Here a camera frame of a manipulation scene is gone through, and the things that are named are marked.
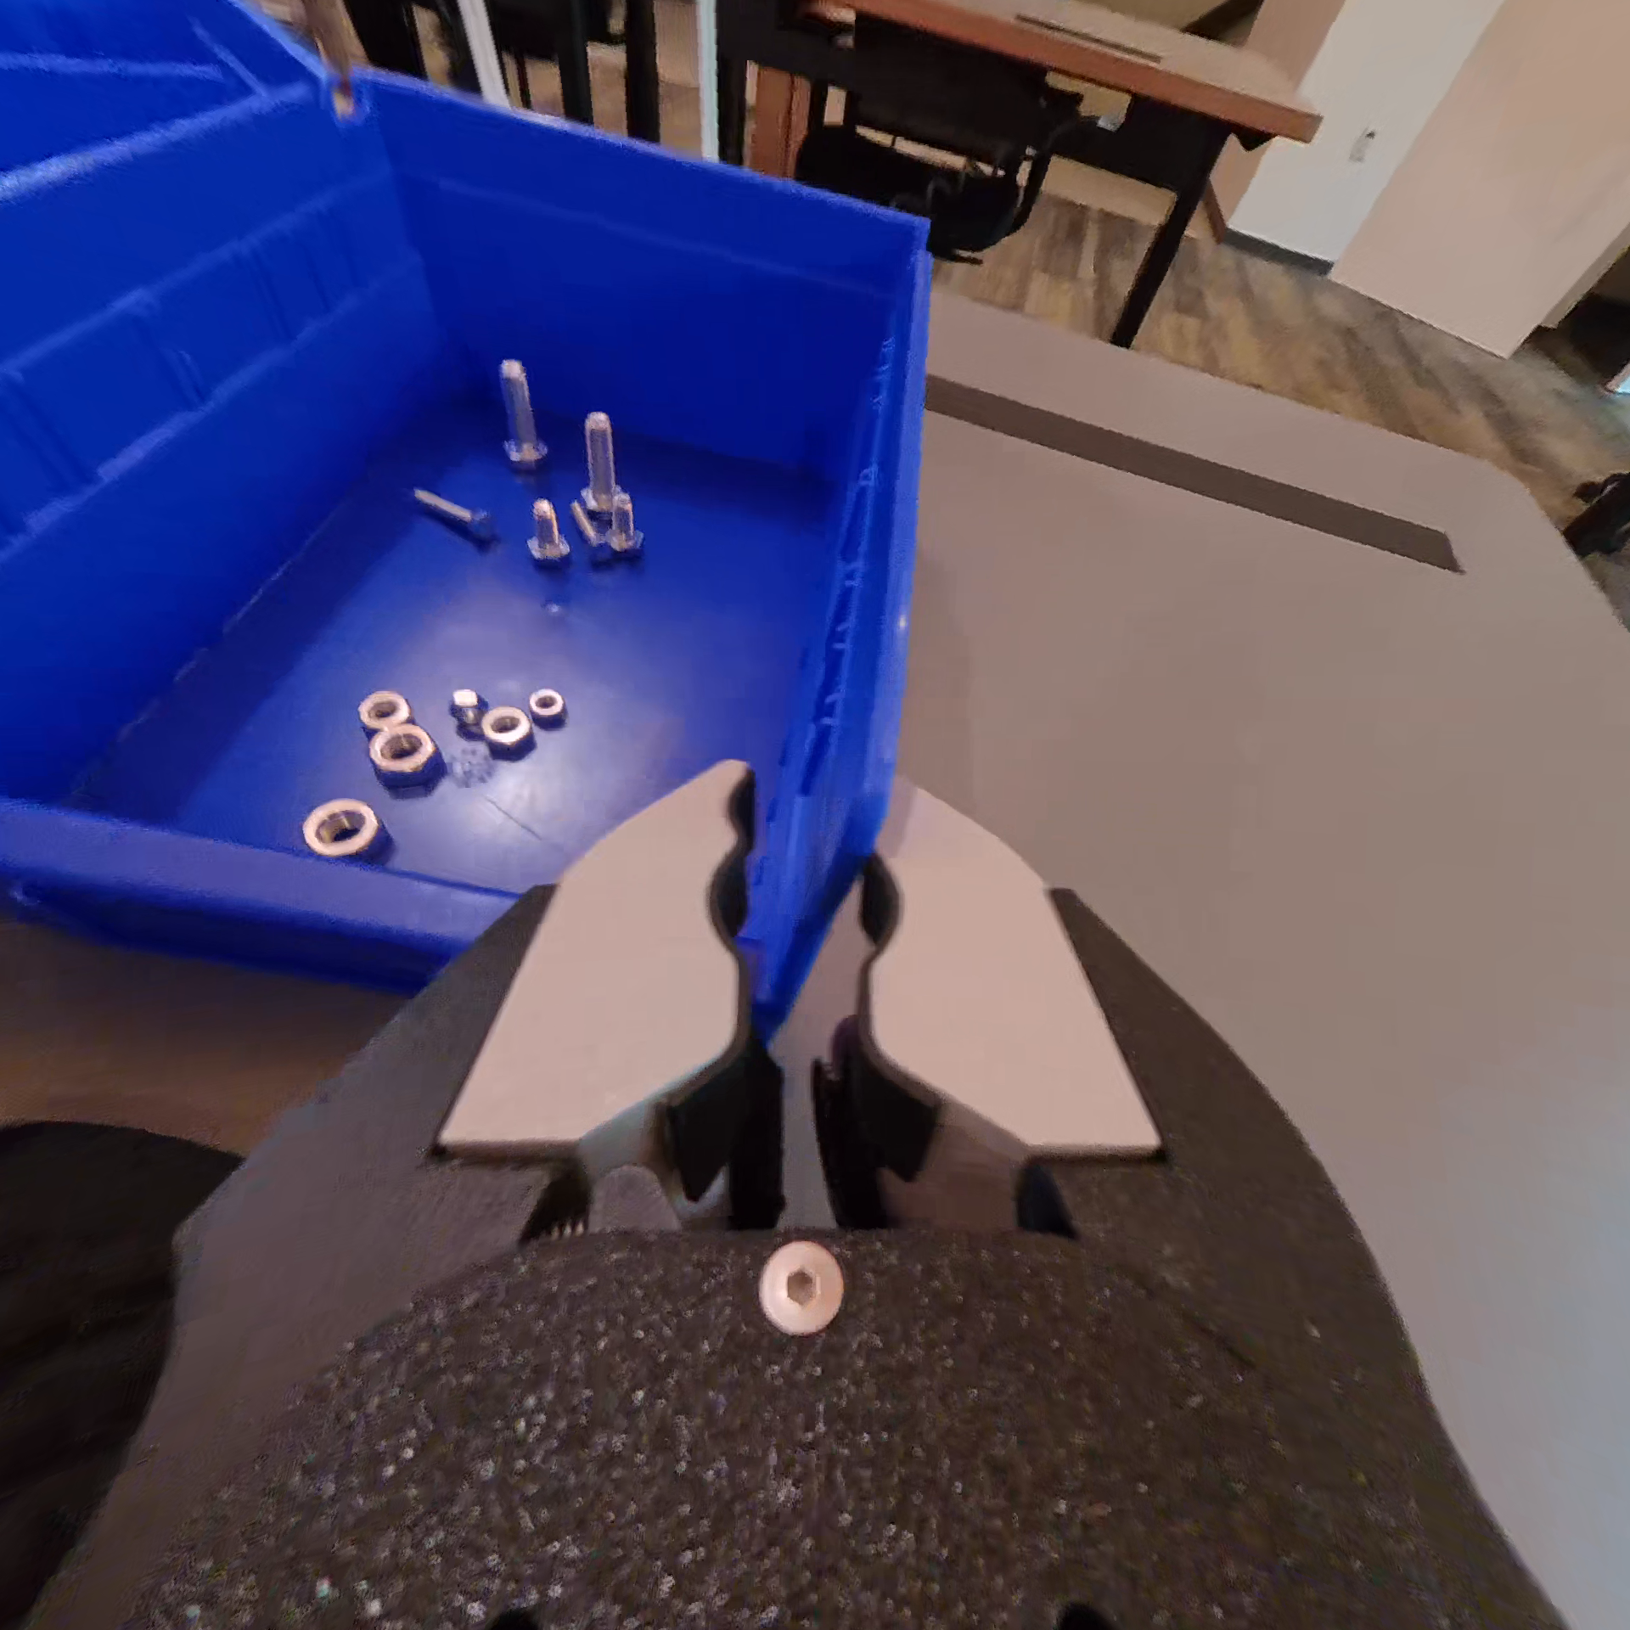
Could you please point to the white sign stand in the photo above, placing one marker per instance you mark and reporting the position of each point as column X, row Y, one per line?
column 477, row 38

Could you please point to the wooden desk with black legs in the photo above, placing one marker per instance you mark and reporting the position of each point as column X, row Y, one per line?
column 1122, row 64

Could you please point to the silver bolts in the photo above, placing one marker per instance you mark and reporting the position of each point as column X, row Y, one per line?
column 602, row 458

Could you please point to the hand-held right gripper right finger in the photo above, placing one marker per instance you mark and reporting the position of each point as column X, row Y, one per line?
column 1007, row 1007

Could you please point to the blue plastic bin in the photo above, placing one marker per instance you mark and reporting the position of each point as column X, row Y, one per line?
column 254, row 382

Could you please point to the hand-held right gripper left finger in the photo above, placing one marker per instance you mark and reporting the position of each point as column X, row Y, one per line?
column 611, row 1007

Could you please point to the silver nuts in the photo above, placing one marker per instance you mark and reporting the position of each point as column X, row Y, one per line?
column 404, row 749

